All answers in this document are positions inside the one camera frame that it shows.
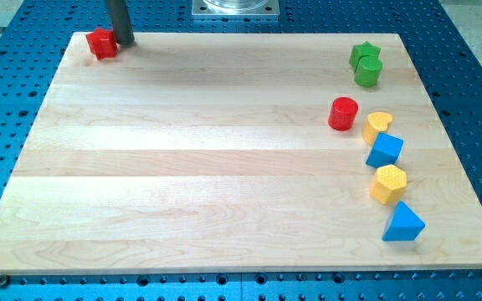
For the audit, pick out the light wooden board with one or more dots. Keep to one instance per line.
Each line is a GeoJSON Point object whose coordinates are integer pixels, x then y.
{"type": "Point", "coordinates": [193, 152]}

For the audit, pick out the red cylinder block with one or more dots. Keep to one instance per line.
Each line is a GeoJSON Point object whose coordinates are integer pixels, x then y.
{"type": "Point", "coordinates": [342, 113]}

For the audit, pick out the left board foot bolt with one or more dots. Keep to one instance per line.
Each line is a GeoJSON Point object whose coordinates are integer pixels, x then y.
{"type": "Point", "coordinates": [4, 280]}

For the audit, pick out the blue triangle block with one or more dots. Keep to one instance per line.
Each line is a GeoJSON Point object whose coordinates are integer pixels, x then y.
{"type": "Point", "coordinates": [403, 224]}

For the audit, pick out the green cylinder block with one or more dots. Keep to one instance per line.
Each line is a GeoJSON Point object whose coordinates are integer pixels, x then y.
{"type": "Point", "coordinates": [368, 71]}

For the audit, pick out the yellow hexagon block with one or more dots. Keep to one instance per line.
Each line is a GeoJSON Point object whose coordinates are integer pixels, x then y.
{"type": "Point", "coordinates": [388, 184]}

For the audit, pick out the red star block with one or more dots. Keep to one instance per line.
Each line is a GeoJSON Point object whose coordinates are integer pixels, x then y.
{"type": "Point", "coordinates": [102, 43]}

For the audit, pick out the green star block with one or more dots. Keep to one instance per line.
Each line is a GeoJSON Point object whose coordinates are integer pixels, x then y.
{"type": "Point", "coordinates": [362, 50]}

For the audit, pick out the yellow heart block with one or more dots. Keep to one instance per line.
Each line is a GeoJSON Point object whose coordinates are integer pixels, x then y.
{"type": "Point", "coordinates": [377, 122]}

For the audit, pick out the blue cube block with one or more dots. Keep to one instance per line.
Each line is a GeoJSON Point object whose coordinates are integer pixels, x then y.
{"type": "Point", "coordinates": [385, 150]}

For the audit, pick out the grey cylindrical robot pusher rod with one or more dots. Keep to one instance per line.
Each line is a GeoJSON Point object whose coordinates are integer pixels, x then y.
{"type": "Point", "coordinates": [120, 22]}

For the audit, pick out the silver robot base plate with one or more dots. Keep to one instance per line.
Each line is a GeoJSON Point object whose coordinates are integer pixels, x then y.
{"type": "Point", "coordinates": [235, 8]}

